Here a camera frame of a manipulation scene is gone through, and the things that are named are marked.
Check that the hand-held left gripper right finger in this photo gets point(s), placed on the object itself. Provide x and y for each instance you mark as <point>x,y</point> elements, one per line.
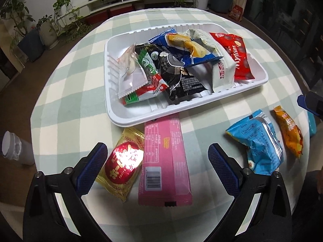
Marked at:
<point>223,171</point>

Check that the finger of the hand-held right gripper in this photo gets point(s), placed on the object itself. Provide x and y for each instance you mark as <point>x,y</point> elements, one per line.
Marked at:
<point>314,103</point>

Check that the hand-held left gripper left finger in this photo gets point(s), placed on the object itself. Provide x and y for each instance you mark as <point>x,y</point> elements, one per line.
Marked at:
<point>92,167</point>

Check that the orange snack packet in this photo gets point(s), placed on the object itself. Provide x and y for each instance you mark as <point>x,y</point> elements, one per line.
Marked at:
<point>290,131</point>

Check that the gold packet with red label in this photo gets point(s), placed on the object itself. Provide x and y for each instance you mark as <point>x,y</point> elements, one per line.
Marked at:
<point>121,166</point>

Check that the light blue snack packet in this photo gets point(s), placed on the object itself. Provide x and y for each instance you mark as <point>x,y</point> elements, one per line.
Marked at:
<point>260,146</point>

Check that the pink snack packet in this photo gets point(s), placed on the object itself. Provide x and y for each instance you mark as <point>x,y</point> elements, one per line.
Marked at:
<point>164,161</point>

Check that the white plastic tray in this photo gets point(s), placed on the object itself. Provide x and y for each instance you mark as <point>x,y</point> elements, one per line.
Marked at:
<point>121,111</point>

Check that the red chocolate ball packet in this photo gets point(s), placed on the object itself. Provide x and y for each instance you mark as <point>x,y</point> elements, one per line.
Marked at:
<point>239,55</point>

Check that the black snack packet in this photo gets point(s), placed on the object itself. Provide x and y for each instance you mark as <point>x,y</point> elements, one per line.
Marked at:
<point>184,83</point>

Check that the white grey snack packet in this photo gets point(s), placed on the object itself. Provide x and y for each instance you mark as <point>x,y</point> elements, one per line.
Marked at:
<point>222,70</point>

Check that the clear white bread packet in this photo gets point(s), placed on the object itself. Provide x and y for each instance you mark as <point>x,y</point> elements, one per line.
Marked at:
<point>132,78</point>

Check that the green red white packet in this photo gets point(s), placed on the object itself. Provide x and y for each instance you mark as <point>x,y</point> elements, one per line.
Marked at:
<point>154,85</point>

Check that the blue packet with yellow cake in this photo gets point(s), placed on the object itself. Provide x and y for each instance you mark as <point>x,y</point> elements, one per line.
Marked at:
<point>199,55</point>

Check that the white cylindrical trash can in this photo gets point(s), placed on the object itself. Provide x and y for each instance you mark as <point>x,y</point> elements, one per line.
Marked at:
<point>19,148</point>

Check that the dark glass sliding door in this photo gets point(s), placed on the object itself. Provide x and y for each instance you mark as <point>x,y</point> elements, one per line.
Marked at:
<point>282,17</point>

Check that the red paper bag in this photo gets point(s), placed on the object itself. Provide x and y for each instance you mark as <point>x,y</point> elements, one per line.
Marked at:
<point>236,12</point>

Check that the tall plant in dark pot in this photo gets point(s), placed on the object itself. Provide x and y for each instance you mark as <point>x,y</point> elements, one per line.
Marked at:
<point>30,44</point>

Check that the small plant in white pot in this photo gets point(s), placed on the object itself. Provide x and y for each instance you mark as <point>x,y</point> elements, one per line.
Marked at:
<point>49,34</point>

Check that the red storage box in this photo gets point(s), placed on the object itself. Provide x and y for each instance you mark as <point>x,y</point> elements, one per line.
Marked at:
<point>121,11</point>
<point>97,17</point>

